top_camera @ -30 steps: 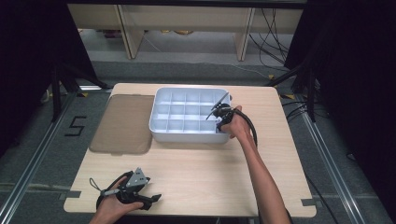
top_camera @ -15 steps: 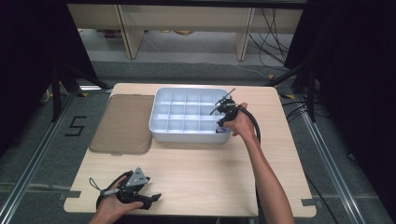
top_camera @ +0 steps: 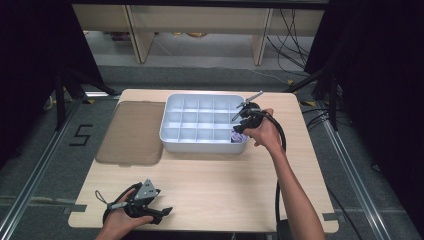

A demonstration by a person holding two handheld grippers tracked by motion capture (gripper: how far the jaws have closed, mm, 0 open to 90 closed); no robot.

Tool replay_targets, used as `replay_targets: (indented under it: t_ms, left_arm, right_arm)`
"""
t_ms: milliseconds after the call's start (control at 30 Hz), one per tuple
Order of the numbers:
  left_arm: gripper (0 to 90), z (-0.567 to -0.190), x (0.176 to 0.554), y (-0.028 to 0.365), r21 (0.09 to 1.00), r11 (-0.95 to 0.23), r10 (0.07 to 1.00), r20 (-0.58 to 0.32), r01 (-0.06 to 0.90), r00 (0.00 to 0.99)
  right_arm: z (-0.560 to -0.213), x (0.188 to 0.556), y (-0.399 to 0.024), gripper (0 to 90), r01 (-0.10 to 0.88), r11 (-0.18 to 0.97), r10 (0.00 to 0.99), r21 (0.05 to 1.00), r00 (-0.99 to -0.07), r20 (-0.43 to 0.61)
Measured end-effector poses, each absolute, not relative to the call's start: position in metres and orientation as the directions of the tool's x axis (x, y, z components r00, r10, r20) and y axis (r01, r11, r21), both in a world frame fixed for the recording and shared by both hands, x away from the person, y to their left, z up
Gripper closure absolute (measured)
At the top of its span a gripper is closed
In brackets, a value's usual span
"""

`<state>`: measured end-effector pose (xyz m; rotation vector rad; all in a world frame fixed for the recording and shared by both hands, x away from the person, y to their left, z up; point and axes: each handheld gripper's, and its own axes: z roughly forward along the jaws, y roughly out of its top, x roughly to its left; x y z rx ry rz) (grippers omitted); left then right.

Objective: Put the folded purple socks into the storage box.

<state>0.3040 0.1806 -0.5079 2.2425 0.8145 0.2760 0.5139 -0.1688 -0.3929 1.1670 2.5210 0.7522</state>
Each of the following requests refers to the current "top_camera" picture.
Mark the black curtain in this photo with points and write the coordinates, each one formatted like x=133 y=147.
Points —
x=383 y=83
x=30 y=66

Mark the person's left hand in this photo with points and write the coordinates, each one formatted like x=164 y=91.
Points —
x=118 y=221

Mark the aluminium floor rail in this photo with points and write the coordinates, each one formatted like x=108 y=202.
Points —
x=36 y=173
x=353 y=180

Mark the brown translucent lid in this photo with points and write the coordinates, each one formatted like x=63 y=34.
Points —
x=133 y=133

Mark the person's right hand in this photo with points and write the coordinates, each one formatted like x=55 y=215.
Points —
x=268 y=133

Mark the grey metal rod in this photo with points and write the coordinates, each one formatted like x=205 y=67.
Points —
x=117 y=206
x=237 y=115

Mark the black metal crossbar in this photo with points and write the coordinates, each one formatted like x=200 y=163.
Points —
x=200 y=2

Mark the white divided storage box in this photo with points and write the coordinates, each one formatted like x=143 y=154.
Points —
x=200 y=121

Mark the lilac sock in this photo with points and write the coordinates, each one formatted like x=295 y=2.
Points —
x=238 y=137

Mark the black metal stand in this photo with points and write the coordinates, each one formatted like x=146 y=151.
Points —
x=332 y=100
x=60 y=100

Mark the beige wooden desk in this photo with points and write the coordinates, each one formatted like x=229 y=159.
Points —
x=200 y=20

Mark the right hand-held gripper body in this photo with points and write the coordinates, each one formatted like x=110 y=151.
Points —
x=254 y=116

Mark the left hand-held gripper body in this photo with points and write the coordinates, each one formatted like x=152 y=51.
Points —
x=146 y=191

